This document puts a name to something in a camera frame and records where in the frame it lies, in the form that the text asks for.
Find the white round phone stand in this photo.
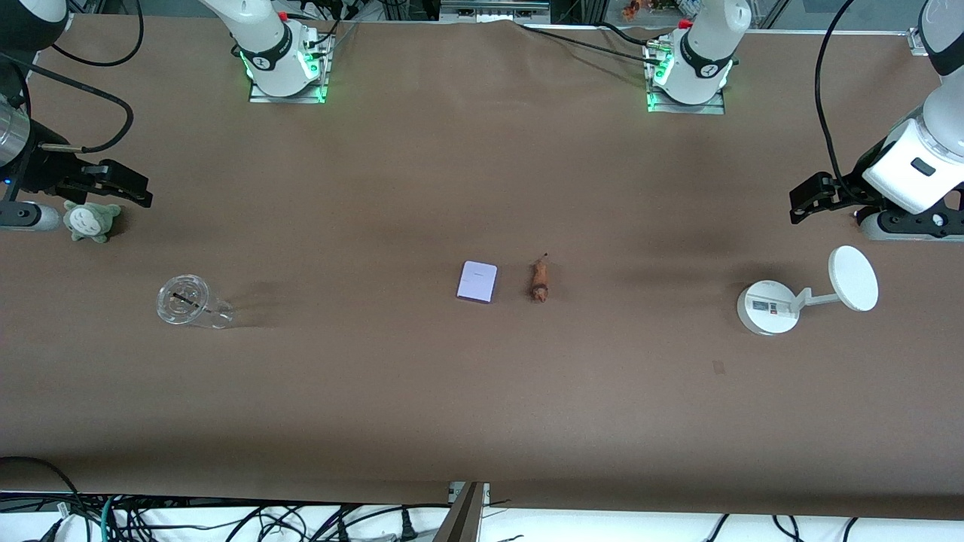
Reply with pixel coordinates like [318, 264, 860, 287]
[736, 245, 880, 337]

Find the black floor cable loop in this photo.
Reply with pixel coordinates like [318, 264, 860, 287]
[0, 455, 84, 522]

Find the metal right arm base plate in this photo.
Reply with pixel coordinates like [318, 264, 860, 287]
[248, 30, 331, 105]

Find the white Huawei phone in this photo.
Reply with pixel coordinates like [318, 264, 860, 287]
[456, 260, 499, 305]

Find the clear plastic cup with lid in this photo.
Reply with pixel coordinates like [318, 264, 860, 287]
[155, 274, 236, 330]

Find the long black hanging cable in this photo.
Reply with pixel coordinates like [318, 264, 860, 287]
[816, 0, 861, 187]

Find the brown lion statue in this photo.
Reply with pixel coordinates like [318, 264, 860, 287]
[528, 254, 553, 304]

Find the thin black looping cable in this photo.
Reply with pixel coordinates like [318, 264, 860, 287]
[50, 0, 145, 68]

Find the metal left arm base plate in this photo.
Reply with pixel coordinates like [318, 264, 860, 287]
[645, 41, 726, 116]

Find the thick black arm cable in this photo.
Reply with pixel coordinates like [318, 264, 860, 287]
[0, 54, 136, 154]

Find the black table cable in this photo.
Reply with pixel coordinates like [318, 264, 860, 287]
[518, 25, 657, 67]
[593, 21, 667, 49]

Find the silver metal rail fixture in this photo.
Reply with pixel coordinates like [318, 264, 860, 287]
[440, 0, 552, 24]

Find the green Totoro plush toy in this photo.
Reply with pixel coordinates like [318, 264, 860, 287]
[62, 199, 123, 244]

